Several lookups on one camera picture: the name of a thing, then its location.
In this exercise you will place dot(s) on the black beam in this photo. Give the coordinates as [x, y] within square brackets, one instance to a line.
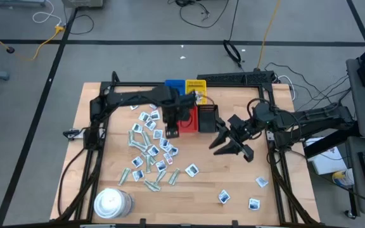
[331, 143]

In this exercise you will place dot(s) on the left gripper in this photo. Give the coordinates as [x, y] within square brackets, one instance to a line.
[171, 115]

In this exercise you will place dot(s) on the white packet red print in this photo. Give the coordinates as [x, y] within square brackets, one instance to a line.
[198, 97]
[168, 158]

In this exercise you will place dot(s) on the red plastic basket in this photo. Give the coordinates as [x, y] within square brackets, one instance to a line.
[192, 125]

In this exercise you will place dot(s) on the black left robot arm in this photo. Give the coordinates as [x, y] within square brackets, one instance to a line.
[131, 96]

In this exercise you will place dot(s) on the black aluminium table frame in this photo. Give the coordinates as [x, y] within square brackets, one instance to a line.
[233, 223]

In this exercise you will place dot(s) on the white box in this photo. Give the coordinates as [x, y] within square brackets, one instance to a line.
[328, 163]

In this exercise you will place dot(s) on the white-lidded wipes canister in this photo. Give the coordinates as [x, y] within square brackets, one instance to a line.
[111, 202]

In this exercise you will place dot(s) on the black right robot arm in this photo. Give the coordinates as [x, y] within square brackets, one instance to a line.
[315, 117]

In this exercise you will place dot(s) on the white yellow wipes tub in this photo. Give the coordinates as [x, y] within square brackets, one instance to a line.
[344, 178]

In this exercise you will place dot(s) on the black plastic basket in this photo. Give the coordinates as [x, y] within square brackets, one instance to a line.
[208, 122]

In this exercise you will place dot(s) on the black floor grommet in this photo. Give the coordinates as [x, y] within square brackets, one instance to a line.
[10, 49]

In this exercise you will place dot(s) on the yellow plastic basket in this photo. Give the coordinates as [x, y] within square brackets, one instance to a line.
[196, 85]

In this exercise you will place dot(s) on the blue plastic basket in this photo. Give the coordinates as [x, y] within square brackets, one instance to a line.
[174, 83]

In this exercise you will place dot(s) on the grey equipment case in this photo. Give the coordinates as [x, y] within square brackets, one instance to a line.
[82, 3]

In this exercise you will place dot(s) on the black arm base connector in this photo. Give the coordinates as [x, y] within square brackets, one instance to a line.
[74, 133]

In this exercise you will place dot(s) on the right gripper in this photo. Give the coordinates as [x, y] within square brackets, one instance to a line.
[241, 133]

